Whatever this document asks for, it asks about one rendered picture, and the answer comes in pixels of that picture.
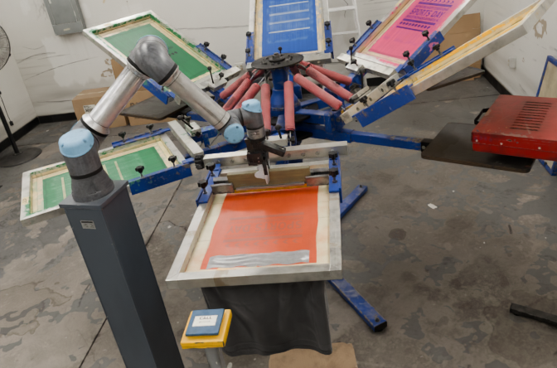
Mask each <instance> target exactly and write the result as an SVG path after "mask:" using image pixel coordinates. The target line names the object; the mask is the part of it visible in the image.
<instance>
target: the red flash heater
mask: <svg viewBox="0 0 557 368"><path fill-rule="evenodd" d="M471 143H472V150H473V151H477V152H484V153H495V154H502V155H509V156H516V157H528V158H534V159H541V160H548V161H555V162H557V98H547V97H534V96H520V95H507V94H500V95H499V96H498V97H497V99H496V100H495V102H494V103H493V104H492V106H491V107H490V109H489V110H488V111H487V112H486V113H485V114H484V116H483V117H482V119H481V120H480V121H479V123H478V124H477V126H476V127H475V128H474V129H473V131H472V134H471Z"/></svg>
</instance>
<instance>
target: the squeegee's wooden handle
mask: <svg viewBox="0 0 557 368"><path fill-rule="evenodd" d="M258 171H259V170H252V171H242V172H228V174H227V178H228V182H229V183H233V186H234V190H236V187H246V186H264V185H273V184H284V183H293V182H304V184H306V183H307V182H306V177H305V176H311V171H310V166H309V165H306V166H296V167H279V168H270V169H269V179H270V180H269V184H267V183H266V181H265V179H262V178H257V177H255V176H254V174H255V173H256V172H258Z"/></svg>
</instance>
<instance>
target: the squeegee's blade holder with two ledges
mask: <svg viewBox="0 0 557 368"><path fill-rule="evenodd" d="M286 186H304V182H293V183H284V184H273V185H264V186H246V187H236V191H247V190H257V189H266V188H276V187H286Z"/></svg>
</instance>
